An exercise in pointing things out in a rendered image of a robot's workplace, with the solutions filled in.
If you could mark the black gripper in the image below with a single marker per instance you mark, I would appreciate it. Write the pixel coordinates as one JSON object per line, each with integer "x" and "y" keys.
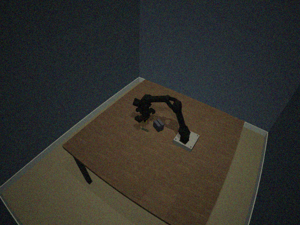
{"x": 145, "y": 115}

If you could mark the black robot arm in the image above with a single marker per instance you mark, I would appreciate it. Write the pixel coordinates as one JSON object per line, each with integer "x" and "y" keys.
{"x": 146, "y": 101}

